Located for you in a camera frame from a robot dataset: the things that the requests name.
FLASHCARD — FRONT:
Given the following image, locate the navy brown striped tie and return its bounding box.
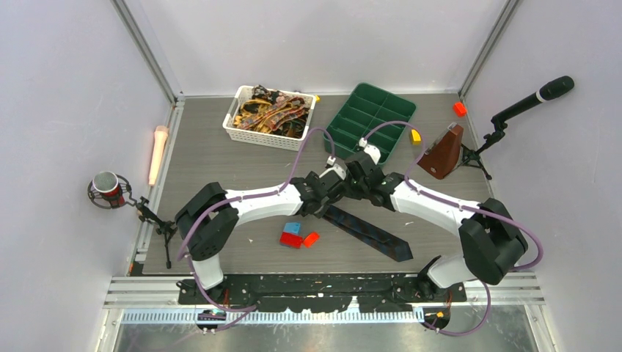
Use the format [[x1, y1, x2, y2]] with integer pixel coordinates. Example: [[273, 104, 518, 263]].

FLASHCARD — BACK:
[[323, 205, 413, 263]]

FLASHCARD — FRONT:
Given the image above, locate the green divided tray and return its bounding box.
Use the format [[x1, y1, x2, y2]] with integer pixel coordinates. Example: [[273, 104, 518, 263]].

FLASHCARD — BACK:
[[324, 83, 417, 160]]

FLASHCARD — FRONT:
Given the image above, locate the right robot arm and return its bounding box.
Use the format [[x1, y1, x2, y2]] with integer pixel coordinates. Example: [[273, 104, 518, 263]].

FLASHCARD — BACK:
[[345, 151, 528, 301]]

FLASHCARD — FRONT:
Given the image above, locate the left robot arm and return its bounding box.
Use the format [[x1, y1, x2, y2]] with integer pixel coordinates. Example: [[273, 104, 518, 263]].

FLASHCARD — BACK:
[[175, 164, 347, 304]]

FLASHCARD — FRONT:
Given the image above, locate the pile of patterned ties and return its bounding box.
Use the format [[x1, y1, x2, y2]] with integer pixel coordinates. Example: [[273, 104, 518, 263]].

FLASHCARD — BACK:
[[233, 85, 310, 139]]

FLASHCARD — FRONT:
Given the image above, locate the blue block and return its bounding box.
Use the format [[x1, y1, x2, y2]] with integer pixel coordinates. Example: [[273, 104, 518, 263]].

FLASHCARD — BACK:
[[283, 222, 301, 235]]

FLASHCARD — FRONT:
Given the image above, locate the orange-red small block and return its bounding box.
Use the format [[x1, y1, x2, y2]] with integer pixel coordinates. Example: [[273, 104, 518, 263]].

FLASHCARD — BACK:
[[303, 232, 320, 248]]

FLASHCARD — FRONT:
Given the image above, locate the red block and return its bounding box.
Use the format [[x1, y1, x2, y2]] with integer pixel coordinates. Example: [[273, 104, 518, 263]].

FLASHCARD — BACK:
[[279, 232, 304, 249]]

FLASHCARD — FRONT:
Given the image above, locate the yellow block near tray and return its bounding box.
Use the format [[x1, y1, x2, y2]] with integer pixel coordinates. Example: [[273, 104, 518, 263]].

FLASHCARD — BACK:
[[409, 129, 422, 145]]

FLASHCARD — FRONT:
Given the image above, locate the black microphone tripod right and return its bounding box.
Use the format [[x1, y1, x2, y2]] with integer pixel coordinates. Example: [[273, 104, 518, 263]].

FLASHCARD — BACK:
[[456, 120, 508, 180]]

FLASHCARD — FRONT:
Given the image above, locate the orange block in corner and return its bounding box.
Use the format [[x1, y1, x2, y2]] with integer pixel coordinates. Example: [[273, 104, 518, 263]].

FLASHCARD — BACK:
[[453, 102, 468, 117]]

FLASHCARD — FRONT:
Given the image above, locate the white perforated basket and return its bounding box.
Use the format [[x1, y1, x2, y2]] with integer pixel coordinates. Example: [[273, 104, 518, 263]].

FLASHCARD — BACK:
[[222, 85, 318, 151]]

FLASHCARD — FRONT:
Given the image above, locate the black tripod left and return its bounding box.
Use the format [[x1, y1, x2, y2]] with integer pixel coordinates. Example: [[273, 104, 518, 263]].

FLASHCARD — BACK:
[[134, 197, 177, 269]]

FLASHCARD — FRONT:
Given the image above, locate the red silver studio microphone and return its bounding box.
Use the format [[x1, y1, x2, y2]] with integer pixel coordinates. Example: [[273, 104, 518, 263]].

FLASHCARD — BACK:
[[87, 171, 138, 210]]

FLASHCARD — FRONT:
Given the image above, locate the black handheld microphone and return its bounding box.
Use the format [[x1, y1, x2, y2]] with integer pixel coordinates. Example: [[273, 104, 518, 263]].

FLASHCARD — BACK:
[[491, 76, 575, 131]]

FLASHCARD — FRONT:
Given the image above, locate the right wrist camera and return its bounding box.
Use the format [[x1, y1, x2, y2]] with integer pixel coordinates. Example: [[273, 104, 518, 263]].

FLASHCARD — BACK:
[[358, 138, 381, 165]]

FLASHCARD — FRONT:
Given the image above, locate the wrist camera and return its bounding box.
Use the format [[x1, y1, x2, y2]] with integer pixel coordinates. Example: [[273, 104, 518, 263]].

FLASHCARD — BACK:
[[358, 138, 381, 165], [319, 156, 347, 180]]

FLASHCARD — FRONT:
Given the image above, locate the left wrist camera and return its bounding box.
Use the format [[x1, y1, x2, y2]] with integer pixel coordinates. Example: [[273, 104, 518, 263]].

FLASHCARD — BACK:
[[319, 156, 347, 180]]

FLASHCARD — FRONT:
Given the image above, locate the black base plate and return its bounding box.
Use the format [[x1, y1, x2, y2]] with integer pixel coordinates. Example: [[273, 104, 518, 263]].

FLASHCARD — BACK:
[[176, 273, 467, 313]]

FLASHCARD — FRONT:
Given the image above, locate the peach cylinder handle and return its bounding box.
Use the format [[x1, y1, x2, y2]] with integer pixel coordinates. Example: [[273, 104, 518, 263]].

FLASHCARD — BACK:
[[148, 125, 169, 186]]

